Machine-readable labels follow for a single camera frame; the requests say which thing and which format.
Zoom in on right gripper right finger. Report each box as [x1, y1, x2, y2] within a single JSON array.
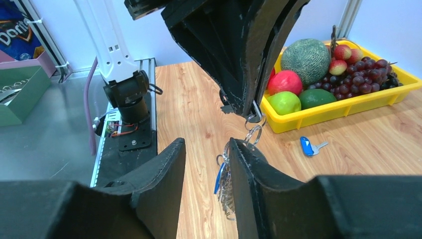
[[228, 138, 422, 239]]

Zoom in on green melon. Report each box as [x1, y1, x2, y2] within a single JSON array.
[[280, 38, 331, 86]]

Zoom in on red peaches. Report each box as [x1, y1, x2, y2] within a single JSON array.
[[328, 44, 363, 76]]

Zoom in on green apple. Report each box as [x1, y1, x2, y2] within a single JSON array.
[[267, 91, 302, 116]]

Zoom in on dark purple grapes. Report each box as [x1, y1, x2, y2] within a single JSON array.
[[304, 56, 404, 101]]

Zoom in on red apple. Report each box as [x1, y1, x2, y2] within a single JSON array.
[[268, 67, 276, 82]]

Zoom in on red pomegranate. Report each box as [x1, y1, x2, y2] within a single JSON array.
[[267, 70, 303, 96]]

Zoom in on blue key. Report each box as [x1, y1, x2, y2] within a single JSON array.
[[300, 136, 328, 157]]

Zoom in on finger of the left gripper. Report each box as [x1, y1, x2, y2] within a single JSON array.
[[162, 0, 281, 116], [255, 0, 309, 106]]

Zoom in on green avocado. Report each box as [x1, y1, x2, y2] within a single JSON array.
[[299, 89, 337, 110]]

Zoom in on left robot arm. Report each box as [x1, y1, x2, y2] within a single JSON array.
[[75, 0, 308, 123]]

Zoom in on red handled key organizer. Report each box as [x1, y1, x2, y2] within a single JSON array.
[[213, 114, 267, 221]]

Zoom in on blue chips bag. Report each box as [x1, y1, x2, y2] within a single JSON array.
[[0, 0, 44, 61]]

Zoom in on yellow plastic tray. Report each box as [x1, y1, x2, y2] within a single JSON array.
[[259, 39, 422, 134]]

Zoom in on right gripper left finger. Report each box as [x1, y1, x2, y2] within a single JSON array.
[[0, 138, 186, 239]]

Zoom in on green cardboard box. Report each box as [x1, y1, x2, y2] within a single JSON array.
[[0, 66, 51, 126]]

